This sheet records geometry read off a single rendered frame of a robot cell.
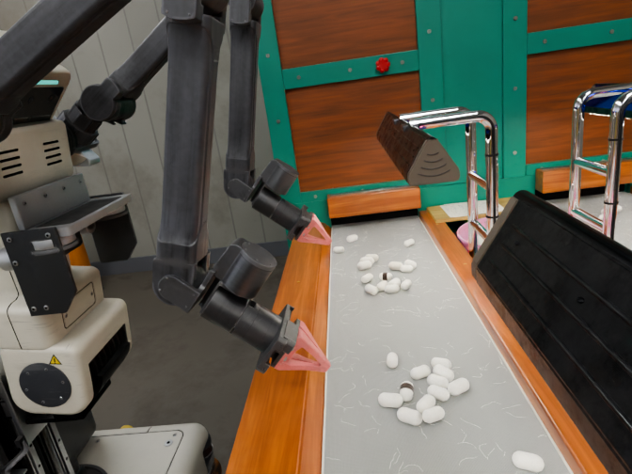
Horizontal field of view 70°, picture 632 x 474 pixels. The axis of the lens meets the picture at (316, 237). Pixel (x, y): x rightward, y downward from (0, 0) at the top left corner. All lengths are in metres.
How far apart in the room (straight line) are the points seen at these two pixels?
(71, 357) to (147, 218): 2.76
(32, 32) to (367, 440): 0.68
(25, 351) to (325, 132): 1.01
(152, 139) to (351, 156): 2.25
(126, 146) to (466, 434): 3.26
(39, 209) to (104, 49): 2.73
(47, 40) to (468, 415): 0.74
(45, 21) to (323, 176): 1.03
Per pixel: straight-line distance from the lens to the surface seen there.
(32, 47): 0.70
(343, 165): 1.52
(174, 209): 0.62
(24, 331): 1.03
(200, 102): 0.59
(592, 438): 0.25
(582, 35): 1.65
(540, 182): 1.61
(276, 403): 0.73
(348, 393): 0.76
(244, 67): 1.02
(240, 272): 0.61
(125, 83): 1.11
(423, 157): 0.72
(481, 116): 0.96
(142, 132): 3.57
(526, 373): 0.77
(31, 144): 1.02
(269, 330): 0.65
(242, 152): 1.02
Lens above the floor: 1.21
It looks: 18 degrees down
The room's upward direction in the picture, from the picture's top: 8 degrees counter-clockwise
